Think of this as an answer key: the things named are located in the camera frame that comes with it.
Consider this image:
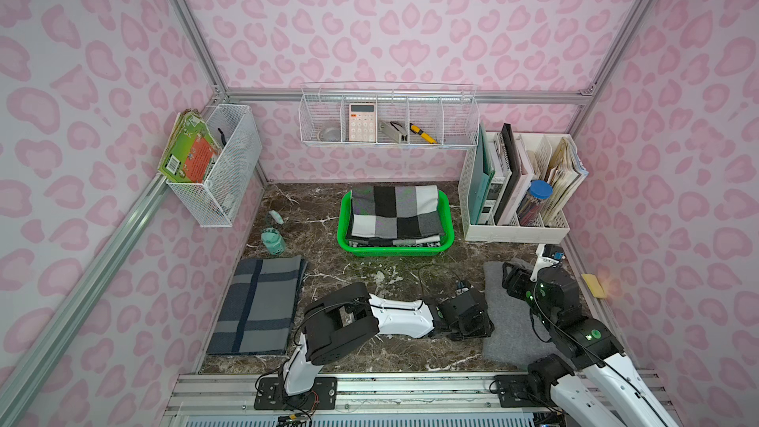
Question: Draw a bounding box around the pink calculator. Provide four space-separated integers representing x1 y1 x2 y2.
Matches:
348 102 378 144

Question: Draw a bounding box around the black book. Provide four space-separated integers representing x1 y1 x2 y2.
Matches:
493 124 521 225

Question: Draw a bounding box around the dark grey plaid scarf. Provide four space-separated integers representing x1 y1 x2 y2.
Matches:
207 256 308 356

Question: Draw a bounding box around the black white checkered scarf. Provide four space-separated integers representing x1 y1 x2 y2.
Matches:
346 185 445 242

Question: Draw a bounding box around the white mesh wall basket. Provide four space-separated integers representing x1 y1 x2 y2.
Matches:
164 103 263 229

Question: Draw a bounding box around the white wire wall shelf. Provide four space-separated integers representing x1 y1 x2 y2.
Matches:
298 82 480 148

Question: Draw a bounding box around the stack of magazines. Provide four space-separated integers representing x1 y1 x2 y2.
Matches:
541 136 589 223

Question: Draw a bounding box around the teal file folder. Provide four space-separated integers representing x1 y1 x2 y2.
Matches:
468 124 495 225

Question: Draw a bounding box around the yellow black utility knife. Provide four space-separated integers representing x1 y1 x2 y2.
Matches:
409 123 438 144

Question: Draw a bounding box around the green plastic basket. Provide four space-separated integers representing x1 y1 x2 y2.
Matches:
337 190 455 257

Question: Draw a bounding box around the yellow sticky note pad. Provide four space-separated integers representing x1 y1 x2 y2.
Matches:
581 274 607 300

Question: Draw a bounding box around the blue lid pencil jar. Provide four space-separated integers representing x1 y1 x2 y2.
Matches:
517 180 553 227

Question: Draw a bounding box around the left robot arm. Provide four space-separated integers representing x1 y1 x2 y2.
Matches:
279 282 494 397

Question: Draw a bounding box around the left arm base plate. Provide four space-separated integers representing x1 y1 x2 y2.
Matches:
254 377 337 413

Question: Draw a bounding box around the grey stapler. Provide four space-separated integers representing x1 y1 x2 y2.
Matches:
379 121 408 144

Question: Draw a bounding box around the plain grey folded scarf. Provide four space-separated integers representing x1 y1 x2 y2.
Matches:
483 262 563 370

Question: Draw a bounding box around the smiley houndstooth knit scarf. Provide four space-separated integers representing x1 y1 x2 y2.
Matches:
347 235 441 247

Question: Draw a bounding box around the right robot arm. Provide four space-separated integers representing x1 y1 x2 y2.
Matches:
502 244 677 426

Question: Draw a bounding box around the white desk file organizer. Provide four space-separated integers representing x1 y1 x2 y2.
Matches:
458 125 589 244

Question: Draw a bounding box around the metal bowl on shelf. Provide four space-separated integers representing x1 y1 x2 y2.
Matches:
317 125 342 142

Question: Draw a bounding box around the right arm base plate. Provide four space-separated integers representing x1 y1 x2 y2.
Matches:
489 374 555 409

